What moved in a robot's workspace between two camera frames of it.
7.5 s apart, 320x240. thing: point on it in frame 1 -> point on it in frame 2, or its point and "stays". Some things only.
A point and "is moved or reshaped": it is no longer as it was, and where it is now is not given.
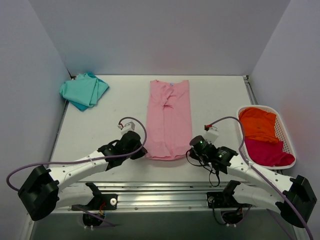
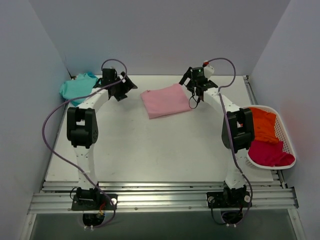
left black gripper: [139, 152] -> [122, 87]
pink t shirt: [169, 132] is moved or reshaped
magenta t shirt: [268, 153] stays
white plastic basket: [282, 133] stays
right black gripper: [195, 143] -> [189, 81]
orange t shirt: [258, 124] stays
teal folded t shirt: [83, 91] stays
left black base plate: [102, 202] stays
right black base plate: [216, 200] stays
